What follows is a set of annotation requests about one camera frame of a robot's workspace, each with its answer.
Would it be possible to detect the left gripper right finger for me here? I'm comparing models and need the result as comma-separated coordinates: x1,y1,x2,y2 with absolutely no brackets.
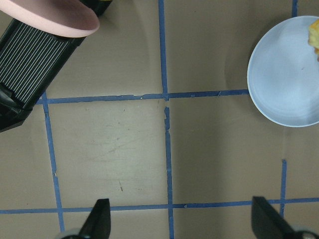
251,196,299,239

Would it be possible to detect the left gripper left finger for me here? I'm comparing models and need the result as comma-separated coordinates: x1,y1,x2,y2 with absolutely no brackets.
78,199,111,239

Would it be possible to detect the blue plate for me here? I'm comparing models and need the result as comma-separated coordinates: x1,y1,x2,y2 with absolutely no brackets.
247,16,319,127

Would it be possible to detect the pink plate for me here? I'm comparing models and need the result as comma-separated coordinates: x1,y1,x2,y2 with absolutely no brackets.
0,0,100,38

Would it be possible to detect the black dish rack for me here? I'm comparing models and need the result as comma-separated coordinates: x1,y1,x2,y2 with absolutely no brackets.
0,0,110,131

